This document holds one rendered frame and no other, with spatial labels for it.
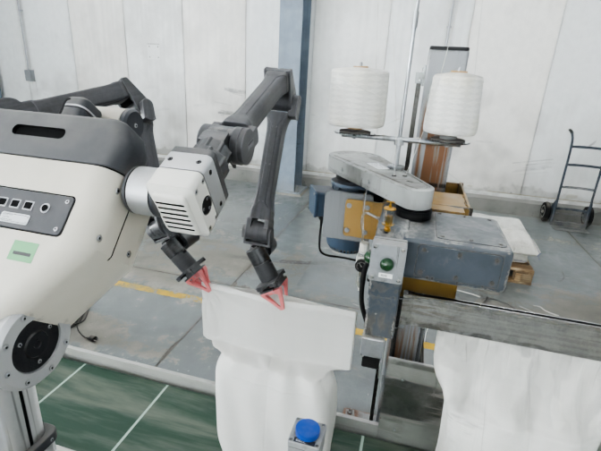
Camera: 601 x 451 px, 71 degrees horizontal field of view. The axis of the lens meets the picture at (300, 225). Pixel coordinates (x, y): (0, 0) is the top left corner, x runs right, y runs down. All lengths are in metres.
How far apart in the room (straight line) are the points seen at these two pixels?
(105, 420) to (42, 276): 1.18
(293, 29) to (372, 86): 4.74
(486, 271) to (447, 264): 0.08
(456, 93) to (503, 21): 5.00
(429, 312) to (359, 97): 0.61
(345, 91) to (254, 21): 5.42
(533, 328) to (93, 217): 1.06
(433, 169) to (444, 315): 0.47
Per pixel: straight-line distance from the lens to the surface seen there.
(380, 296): 1.02
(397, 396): 1.67
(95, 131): 0.87
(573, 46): 6.31
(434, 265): 0.98
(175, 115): 7.16
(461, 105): 1.18
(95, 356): 2.20
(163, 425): 1.84
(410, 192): 1.05
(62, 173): 0.86
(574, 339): 1.30
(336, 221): 1.38
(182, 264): 1.34
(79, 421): 1.95
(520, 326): 1.25
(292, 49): 5.87
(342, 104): 1.18
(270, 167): 1.19
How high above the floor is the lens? 1.67
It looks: 20 degrees down
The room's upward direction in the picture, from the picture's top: 3 degrees clockwise
